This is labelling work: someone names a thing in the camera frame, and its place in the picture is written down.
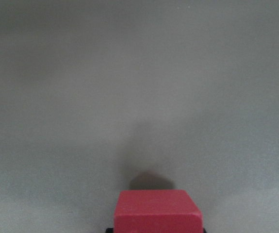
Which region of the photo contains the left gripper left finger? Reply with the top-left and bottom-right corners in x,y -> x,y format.
105,228 -> 114,233

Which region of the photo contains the red block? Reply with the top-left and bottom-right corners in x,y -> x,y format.
113,189 -> 204,233

